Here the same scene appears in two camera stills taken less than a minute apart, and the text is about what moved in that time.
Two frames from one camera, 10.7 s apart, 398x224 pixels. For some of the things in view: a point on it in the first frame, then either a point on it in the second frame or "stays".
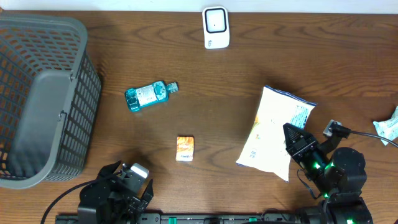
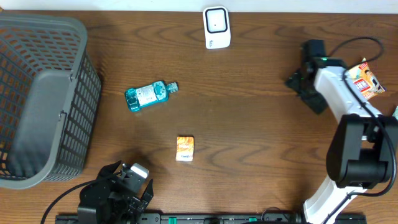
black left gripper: x=139 y=203 stays
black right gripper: x=298 y=149 → x=316 y=103
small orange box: x=185 y=150 stays
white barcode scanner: x=216 y=27 stays
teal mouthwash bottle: x=136 y=98 stays
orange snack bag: x=266 y=149 → x=365 y=80
